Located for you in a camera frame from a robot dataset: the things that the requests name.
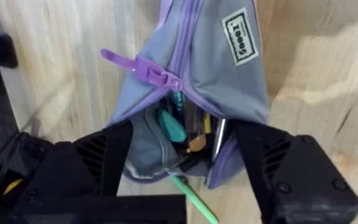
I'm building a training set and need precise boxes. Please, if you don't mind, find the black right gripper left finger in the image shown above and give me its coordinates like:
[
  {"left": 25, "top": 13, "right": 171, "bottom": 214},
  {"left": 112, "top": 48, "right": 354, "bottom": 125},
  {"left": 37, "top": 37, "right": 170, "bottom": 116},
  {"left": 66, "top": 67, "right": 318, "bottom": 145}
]
[{"left": 23, "top": 119, "right": 134, "bottom": 198}]

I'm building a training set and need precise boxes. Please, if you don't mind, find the green pen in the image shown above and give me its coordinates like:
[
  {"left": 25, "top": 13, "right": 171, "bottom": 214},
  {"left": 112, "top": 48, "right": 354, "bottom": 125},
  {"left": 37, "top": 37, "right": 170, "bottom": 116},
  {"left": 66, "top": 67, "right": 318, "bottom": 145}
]
[{"left": 169, "top": 175, "right": 220, "bottom": 224}]

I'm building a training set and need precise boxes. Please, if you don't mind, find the grey bag with purple zip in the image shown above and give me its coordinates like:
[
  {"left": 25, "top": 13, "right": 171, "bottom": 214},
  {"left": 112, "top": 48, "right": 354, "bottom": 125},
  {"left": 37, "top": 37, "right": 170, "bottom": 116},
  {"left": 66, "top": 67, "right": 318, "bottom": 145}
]
[{"left": 100, "top": 0, "right": 270, "bottom": 191}]

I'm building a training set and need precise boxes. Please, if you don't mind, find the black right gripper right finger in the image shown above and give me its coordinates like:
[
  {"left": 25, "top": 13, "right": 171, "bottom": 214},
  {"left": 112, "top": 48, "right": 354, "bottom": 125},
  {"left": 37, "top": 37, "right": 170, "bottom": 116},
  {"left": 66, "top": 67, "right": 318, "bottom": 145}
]
[{"left": 231, "top": 119, "right": 358, "bottom": 224}]

